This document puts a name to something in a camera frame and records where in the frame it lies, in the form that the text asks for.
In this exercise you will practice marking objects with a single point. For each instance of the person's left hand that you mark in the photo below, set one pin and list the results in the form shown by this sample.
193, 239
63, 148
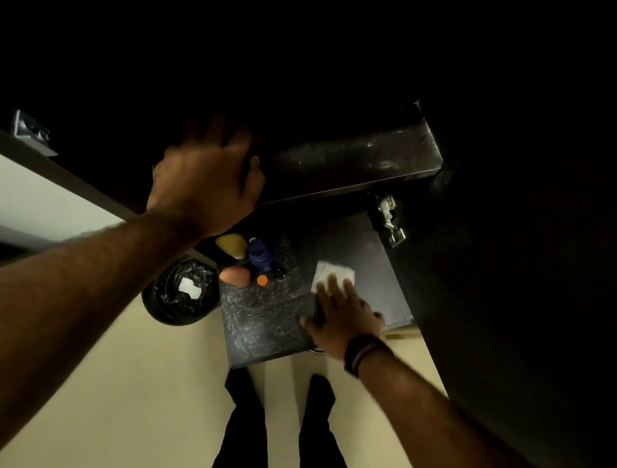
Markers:
202, 188

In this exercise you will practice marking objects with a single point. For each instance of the person's right hand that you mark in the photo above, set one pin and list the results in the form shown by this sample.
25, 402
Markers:
343, 320

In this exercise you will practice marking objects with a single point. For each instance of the person's left thumb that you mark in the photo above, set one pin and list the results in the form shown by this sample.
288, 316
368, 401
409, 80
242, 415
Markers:
256, 178

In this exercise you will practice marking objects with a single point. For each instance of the person's right thumb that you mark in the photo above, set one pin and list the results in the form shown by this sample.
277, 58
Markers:
309, 325

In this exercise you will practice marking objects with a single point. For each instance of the white cleaning cloth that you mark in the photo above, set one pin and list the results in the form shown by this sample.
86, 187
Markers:
324, 272

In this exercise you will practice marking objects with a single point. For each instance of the person's right forearm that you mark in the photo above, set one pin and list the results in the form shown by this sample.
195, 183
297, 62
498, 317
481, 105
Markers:
424, 414

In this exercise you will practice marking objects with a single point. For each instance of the person's left forearm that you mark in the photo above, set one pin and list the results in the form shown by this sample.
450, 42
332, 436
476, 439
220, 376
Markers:
82, 299

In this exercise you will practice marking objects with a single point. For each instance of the dark wet cabinet shelf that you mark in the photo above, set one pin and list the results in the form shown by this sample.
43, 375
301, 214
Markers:
270, 318

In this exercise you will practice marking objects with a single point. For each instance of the small black bottle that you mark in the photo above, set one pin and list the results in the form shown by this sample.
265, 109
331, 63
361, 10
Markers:
280, 274

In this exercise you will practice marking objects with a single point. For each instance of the black wristband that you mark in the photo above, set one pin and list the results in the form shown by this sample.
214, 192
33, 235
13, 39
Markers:
365, 353

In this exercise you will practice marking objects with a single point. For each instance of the orange bottle cap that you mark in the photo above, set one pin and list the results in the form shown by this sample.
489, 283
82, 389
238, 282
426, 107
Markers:
262, 280

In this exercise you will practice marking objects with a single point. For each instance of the yellow bottle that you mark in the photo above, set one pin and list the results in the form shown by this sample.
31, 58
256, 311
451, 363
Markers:
232, 245

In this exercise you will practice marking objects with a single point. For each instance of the blue bottle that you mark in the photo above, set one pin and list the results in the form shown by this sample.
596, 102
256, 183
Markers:
260, 255

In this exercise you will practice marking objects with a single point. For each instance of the pink rounded bottle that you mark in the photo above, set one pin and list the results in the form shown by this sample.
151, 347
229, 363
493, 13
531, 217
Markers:
235, 276

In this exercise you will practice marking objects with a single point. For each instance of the dark dusty cabinet shelf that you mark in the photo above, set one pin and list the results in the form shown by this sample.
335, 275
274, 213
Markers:
347, 154

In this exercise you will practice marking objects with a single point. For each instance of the person's right leg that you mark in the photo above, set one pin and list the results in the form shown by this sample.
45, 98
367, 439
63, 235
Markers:
320, 424

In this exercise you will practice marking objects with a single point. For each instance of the person's leg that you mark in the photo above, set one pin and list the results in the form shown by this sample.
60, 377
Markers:
243, 424
320, 424

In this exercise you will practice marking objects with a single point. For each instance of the person's left leg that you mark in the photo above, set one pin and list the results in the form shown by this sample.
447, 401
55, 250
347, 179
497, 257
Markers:
243, 424

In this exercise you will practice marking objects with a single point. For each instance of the white paper scrap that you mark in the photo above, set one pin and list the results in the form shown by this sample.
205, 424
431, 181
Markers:
189, 288

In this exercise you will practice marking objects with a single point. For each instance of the silver cabinet hinge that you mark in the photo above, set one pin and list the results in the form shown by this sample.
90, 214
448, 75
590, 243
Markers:
30, 128
389, 219

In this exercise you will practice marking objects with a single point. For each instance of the black trash bin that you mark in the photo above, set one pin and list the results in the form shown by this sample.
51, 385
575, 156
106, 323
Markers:
166, 306

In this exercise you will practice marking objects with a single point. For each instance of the dark cabinet door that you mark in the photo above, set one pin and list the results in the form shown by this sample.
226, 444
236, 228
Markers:
511, 289

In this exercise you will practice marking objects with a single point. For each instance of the white cabinet door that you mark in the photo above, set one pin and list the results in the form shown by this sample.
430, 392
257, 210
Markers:
43, 202

